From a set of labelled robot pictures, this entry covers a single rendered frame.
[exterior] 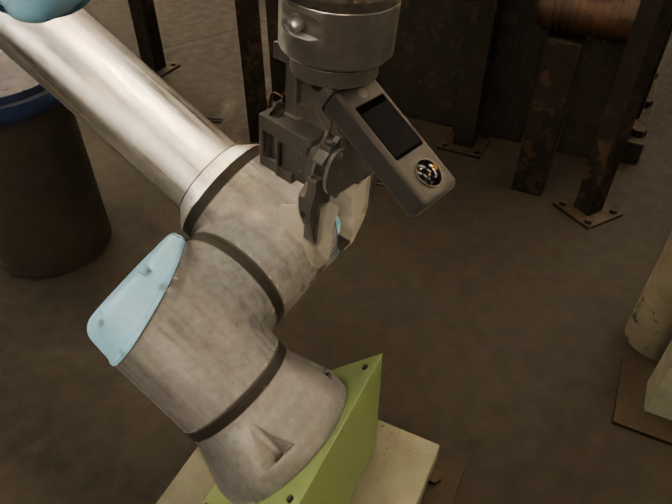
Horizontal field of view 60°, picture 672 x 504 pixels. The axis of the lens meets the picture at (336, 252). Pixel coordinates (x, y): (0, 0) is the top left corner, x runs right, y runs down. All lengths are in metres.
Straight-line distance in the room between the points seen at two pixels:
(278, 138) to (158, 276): 0.21
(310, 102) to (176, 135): 0.28
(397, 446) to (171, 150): 0.52
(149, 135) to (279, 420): 0.37
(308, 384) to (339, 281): 0.64
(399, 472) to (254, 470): 0.28
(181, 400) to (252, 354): 0.09
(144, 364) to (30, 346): 0.68
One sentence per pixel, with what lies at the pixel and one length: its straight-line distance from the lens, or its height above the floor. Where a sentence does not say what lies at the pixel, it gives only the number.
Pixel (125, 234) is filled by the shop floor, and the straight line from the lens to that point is 1.51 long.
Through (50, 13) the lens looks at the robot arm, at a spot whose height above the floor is 0.77.
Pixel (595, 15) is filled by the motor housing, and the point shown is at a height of 0.47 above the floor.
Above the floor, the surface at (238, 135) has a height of 0.01.
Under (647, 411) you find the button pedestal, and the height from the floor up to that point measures 0.01.
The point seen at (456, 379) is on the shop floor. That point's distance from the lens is 1.14.
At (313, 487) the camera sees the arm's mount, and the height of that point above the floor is 0.32.
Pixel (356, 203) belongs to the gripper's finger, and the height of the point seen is 0.57.
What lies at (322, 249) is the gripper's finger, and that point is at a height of 0.54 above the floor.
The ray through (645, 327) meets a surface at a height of 0.07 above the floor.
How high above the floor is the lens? 0.89
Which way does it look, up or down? 41 degrees down
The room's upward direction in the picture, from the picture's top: straight up
